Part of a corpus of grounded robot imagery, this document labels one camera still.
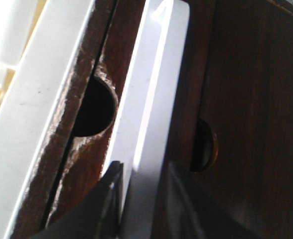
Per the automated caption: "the dark wooden drawer cabinet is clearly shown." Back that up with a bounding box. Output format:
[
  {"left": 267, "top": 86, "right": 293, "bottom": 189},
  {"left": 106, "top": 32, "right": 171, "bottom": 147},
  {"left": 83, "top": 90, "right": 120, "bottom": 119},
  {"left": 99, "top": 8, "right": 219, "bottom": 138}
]
[{"left": 11, "top": 0, "right": 293, "bottom": 239}]

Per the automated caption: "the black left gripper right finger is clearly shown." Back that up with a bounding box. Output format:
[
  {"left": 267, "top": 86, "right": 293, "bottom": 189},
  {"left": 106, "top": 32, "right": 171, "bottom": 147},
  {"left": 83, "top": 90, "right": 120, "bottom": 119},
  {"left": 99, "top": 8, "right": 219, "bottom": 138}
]
[{"left": 151, "top": 162, "right": 251, "bottom": 239}]

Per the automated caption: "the white tray on cabinet top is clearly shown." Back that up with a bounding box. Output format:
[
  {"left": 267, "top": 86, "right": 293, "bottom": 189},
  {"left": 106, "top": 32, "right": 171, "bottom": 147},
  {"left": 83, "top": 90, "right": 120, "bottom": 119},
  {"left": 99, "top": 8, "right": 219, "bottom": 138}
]
[{"left": 0, "top": 0, "right": 94, "bottom": 239}]

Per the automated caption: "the wooden drawer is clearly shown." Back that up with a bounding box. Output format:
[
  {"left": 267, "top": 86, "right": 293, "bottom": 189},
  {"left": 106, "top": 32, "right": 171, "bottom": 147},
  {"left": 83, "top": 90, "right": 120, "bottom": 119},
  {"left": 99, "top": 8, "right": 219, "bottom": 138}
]
[
  {"left": 44, "top": 0, "right": 145, "bottom": 226},
  {"left": 154, "top": 0, "right": 293, "bottom": 239}
]

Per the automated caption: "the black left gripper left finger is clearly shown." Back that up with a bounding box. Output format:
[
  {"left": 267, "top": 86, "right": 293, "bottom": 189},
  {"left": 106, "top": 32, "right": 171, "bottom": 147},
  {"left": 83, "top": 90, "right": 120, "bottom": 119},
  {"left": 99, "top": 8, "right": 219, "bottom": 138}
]
[{"left": 34, "top": 161, "right": 123, "bottom": 239}]

